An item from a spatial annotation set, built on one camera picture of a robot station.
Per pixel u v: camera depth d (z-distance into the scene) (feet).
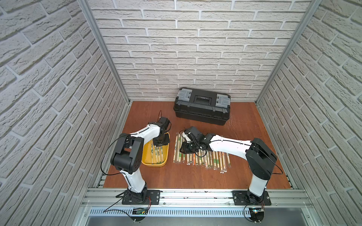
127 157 1.57
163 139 2.63
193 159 2.87
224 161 2.86
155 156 2.87
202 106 3.11
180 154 2.93
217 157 2.89
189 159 2.87
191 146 2.41
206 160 2.86
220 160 2.87
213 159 2.87
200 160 2.85
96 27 2.54
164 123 2.54
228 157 2.90
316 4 2.24
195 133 2.25
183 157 2.87
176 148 3.01
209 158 2.87
